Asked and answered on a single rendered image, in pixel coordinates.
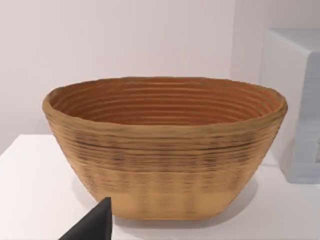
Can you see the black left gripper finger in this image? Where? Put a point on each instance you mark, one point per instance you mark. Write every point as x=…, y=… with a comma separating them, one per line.
x=96, y=225

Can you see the brown woven basket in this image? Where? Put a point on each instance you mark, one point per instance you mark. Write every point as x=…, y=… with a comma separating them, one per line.
x=165, y=155

